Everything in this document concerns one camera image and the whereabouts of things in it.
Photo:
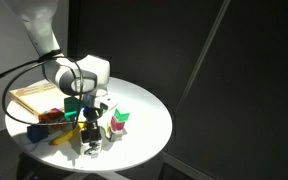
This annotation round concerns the green cube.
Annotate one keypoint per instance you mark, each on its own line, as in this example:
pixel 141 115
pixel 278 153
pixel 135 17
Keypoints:
pixel 121 115

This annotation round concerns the white round table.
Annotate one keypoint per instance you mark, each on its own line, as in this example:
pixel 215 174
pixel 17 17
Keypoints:
pixel 147 131

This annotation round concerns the patterned picture cube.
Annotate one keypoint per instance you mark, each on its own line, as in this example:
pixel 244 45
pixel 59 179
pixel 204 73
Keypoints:
pixel 92 145

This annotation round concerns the blue block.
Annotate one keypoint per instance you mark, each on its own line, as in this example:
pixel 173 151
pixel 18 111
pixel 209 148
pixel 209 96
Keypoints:
pixel 36 133

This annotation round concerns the pink cube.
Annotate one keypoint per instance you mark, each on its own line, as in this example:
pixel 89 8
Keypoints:
pixel 115 125

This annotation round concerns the yellow banana toy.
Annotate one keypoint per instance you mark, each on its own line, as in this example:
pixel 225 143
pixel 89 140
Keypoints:
pixel 67 135

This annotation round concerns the wooden tray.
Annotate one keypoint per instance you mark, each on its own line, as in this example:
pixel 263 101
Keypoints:
pixel 38 98

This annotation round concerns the yellow-green flat block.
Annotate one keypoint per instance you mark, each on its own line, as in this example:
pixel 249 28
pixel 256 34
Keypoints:
pixel 114 135

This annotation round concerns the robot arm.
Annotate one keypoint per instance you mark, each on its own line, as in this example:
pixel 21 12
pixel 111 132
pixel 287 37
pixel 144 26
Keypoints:
pixel 87 78

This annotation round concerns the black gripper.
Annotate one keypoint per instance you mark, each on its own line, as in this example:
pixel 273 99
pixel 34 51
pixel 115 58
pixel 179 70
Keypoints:
pixel 94 107

